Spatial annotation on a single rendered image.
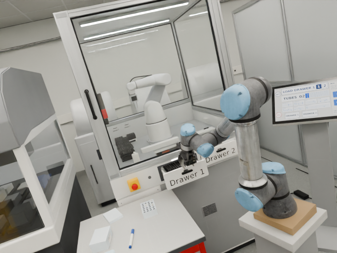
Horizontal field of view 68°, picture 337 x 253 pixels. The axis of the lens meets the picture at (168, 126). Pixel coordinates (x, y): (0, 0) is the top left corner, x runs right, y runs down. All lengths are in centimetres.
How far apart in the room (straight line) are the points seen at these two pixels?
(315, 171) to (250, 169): 122
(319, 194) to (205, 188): 91
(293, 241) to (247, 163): 38
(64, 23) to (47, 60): 329
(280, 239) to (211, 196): 83
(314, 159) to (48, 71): 418
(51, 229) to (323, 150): 185
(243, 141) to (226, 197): 107
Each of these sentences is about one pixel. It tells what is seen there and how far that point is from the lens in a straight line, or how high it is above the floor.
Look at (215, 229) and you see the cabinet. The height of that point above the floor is 29.
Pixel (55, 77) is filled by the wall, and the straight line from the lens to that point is 487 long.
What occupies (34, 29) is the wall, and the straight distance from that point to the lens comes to 500.
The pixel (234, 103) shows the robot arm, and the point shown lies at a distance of 91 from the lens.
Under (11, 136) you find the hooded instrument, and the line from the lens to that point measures 142.
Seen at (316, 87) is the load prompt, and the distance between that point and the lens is 206.
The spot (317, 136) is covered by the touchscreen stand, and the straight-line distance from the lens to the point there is 211.
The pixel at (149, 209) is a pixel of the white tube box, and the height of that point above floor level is 80.
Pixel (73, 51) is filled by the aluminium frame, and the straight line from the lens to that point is 161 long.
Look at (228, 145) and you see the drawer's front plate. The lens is 187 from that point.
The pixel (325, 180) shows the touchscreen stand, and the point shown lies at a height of 45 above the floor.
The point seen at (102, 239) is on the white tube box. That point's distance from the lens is 143.
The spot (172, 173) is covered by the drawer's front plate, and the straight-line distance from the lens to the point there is 159.
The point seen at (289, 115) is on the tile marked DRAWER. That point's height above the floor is 100.
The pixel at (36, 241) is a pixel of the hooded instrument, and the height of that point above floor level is 86.
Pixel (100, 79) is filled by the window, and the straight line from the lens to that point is 161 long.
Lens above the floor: 156
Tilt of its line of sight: 13 degrees down
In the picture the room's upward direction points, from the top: 15 degrees counter-clockwise
